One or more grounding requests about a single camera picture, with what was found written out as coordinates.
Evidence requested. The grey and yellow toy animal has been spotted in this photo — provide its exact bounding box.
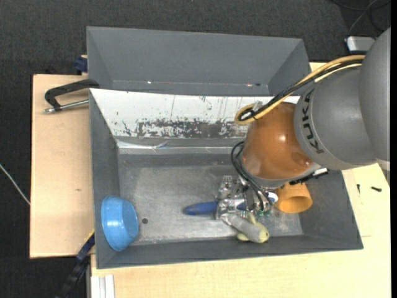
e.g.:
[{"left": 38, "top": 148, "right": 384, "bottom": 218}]
[{"left": 221, "top": 212, "right": 270, "bottom": 245}]

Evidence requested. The grey metal bin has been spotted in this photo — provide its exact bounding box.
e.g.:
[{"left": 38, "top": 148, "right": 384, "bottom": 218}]
[{"left": 86, "top": 25, "right": 364, "bottom": 269}]

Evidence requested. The orange cup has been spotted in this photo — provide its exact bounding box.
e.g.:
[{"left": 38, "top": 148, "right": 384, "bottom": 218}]
[{"left": 274, "top": 181, "right": 313, "bottom": 214}]

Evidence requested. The blue bowl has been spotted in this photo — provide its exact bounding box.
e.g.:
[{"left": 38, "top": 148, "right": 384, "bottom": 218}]
[{"left": 100, "top": 196, "right": 140, "bottom": 252}]

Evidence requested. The pale wood board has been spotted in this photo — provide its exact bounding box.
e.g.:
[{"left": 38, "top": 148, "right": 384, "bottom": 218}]
[{"left": 29, "top": 73, "right": 95, "bottom": 259}]

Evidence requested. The blue long handle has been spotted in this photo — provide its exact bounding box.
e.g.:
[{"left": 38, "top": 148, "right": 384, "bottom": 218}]
[{"left": 182, "top": 201, "right": 220, "bottom": 216}]

